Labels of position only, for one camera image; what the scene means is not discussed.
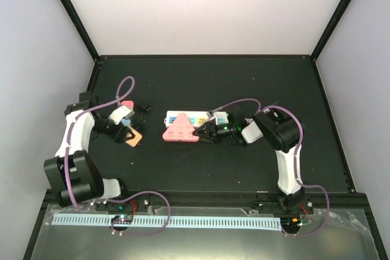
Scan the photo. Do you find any pink square plug adapter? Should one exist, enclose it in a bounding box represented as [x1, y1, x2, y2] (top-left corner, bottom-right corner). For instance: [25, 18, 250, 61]
[121, 100, 134, 109]

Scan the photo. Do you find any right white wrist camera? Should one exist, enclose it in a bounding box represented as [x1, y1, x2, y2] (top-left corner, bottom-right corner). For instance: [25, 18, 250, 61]
[207, 111, 229, 125]

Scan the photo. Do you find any light blue slotted cable duct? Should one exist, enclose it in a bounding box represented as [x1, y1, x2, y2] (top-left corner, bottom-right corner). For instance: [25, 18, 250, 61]
[51, 214, 282, 231]

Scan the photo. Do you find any white power strip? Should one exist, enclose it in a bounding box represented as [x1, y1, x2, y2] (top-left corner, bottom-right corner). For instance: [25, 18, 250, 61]
[164, 110, 230, 130]

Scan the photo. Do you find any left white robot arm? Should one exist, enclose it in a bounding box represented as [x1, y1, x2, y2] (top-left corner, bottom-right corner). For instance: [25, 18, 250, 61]
[43, 91, 136, 211]

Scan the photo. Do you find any pink triangular socket adapter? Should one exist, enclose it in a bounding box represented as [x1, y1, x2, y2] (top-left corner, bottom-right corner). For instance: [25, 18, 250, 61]
[162, 113, 200, 142]

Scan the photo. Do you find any black aluminium frame post left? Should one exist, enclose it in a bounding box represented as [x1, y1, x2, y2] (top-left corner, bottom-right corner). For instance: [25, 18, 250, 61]
[60, 0, 99, 61]

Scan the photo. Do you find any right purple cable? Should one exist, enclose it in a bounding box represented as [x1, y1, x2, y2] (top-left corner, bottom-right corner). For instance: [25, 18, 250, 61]
[210, 99, 331, 238]

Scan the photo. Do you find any yellow cube socket adapter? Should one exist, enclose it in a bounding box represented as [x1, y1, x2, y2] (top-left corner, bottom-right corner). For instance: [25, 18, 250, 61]
[124, 128, 143, 147]

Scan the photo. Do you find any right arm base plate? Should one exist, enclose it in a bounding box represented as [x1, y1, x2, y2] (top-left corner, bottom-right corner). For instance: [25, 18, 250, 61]
[252, 192, 313, 214]

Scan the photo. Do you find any purple cable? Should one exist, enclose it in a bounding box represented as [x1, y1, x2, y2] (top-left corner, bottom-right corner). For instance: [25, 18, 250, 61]
[210, 99, 331, 238]
[63, 76, 171, 237]

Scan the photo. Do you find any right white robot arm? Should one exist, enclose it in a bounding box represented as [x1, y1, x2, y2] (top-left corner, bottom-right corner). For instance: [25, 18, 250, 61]
[193, 107, 304, 213]

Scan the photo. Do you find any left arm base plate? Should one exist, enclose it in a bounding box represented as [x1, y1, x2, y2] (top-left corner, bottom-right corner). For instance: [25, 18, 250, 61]
[94, 194, 151, 213]

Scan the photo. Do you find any black aluminium frame post right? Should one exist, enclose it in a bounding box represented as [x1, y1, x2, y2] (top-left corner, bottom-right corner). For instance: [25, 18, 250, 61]
[311, 0, 352, 61]

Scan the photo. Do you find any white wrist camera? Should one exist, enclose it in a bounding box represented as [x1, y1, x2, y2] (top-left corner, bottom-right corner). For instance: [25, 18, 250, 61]
[207, 111, 229, 125]
[108, 105, 135, 125]

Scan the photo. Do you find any blue USB charger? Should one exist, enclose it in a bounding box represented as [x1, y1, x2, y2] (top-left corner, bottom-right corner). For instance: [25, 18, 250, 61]
[121, 119, 131, 127]

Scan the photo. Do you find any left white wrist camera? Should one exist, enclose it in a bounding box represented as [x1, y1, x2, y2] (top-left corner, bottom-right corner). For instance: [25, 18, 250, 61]
[108, 105, 135, 125]

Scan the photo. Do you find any black aluminium frame post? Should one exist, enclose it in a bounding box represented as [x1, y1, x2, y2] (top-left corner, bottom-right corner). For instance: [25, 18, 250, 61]
[60, 0, 99, 61]
[311, 0, 352, 61]

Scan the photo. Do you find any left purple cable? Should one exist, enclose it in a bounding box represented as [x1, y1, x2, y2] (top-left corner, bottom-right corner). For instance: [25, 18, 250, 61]
[63, 76, 171, 237]

